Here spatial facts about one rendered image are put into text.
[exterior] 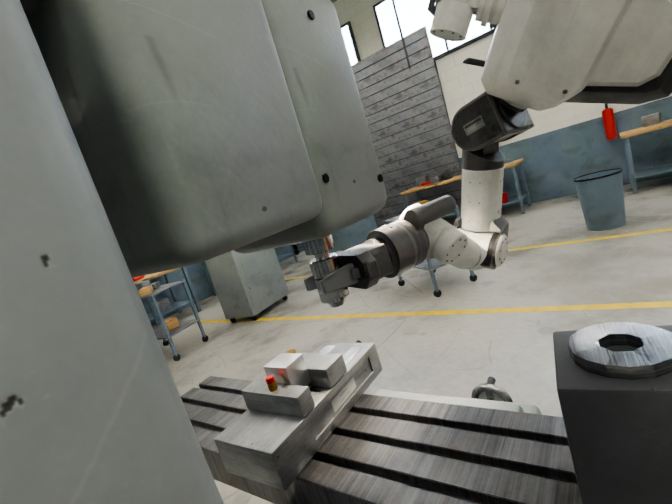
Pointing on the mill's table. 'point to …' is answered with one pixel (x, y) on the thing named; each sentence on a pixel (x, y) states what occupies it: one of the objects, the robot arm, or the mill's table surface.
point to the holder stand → (618, 410)
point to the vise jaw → (324, 368)
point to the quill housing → (324, 119)
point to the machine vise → (293, 419)
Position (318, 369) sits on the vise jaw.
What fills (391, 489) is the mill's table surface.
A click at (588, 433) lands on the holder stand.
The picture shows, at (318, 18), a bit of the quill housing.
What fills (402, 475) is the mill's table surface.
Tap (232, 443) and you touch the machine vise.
